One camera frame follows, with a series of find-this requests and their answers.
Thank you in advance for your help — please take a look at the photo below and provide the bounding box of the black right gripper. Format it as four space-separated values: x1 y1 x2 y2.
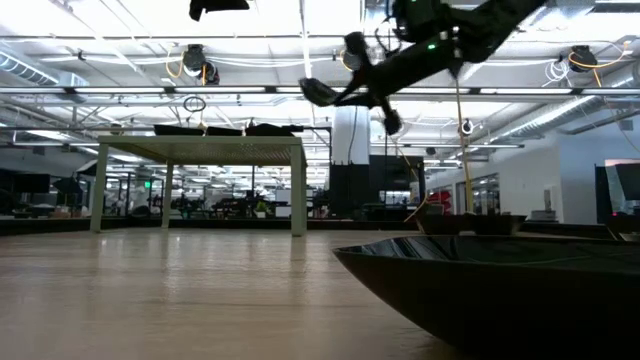
330 30 464 137

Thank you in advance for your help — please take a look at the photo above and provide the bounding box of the mint green perforated small table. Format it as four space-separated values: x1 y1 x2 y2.
89 134 309 237

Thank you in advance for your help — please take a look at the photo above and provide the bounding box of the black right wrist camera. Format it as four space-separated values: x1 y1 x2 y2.
388 0 454 45

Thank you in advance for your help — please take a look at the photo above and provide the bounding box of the red background object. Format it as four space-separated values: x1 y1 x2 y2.
428 189 454 209

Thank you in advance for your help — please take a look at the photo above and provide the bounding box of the dark background monitor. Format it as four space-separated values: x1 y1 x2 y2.
594 158 640 224

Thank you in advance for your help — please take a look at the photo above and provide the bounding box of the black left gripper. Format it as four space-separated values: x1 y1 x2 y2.
188 0 251 23

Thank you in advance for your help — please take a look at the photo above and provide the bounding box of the black leaf-shaped mini plate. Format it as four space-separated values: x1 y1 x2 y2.
298 76 340 108
243 122 297 138
332 234 640 360

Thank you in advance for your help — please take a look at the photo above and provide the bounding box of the dark background screen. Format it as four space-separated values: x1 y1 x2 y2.
12 172 51 196

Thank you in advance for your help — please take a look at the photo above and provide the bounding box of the silver ventilation duct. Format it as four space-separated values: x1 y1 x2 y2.
0 49 91 104

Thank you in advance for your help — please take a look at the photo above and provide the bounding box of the white building column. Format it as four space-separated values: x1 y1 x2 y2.
332 104 372 166

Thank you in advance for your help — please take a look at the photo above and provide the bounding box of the black background cabinet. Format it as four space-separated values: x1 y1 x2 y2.
327 154 426 221

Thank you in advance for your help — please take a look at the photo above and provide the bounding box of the black hanging cable coil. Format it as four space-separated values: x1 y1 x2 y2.
182 94 208 115

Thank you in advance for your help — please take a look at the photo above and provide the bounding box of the black ceiling cable reel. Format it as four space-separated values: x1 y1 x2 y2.
569 44 599 74
182 43 221 86
341 44 369 72

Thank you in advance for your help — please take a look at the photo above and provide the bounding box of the orange hanging cable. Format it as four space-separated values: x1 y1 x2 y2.
452 74 476 216

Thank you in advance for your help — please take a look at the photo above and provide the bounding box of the black small square mini plate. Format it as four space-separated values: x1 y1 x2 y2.
205 126 247 137

